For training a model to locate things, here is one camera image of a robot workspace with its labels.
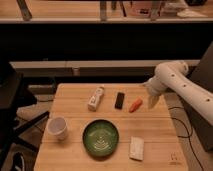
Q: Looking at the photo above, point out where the white sponge block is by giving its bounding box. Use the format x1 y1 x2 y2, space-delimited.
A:
129 137 144 161

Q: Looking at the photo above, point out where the black eraser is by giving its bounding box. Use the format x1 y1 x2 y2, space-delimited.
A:
115 92 125 109

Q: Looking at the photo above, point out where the wooden shelf bench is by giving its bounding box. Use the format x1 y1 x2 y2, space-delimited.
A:
9 59 201 78

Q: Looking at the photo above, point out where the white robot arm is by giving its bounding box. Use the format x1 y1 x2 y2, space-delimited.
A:
145 60 213 122

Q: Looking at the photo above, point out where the black chair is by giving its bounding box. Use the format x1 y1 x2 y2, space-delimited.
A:
0 60 49 171

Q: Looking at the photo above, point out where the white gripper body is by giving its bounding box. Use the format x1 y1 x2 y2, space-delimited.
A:
144 77 167 96

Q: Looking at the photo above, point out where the white plastic bottle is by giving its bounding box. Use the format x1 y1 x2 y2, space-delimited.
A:
88 86 105 111

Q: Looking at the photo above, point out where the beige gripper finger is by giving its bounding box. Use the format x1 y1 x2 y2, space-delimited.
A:
148 95 159 109

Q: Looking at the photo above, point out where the green ceramic plate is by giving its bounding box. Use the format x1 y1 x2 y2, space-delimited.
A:
82 119 119 158

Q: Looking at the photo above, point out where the black cable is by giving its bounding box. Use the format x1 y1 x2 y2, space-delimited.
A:
168 105 204 171

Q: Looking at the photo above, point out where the orange carrot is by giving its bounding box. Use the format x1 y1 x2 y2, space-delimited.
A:
129 98 143 113

